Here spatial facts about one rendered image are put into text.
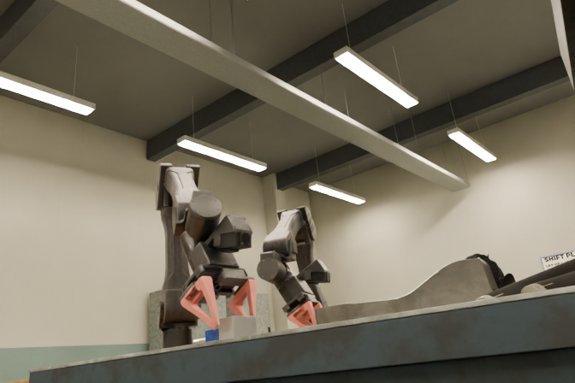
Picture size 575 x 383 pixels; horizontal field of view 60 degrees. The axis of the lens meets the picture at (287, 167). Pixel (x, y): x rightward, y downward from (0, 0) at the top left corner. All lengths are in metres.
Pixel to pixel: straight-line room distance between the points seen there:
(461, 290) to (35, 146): 6.46
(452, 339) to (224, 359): 0.21
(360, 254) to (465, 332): 9.40
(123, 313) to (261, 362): 6.68
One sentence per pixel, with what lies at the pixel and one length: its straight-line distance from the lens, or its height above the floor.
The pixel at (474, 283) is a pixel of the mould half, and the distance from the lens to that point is 1.04.
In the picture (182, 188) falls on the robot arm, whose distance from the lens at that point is 1.05.
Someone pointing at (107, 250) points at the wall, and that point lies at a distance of 7.15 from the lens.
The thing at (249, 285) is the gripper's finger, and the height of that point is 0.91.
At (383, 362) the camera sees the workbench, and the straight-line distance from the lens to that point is 0.42.
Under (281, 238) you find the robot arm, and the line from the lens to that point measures 1.32.
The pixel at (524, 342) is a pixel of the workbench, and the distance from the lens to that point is 0.40.
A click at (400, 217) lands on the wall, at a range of 9.46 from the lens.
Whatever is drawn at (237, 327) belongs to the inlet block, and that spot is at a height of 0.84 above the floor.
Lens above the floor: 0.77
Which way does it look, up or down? 22 degrees up
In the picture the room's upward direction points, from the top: 6 degrees counter-clockwise
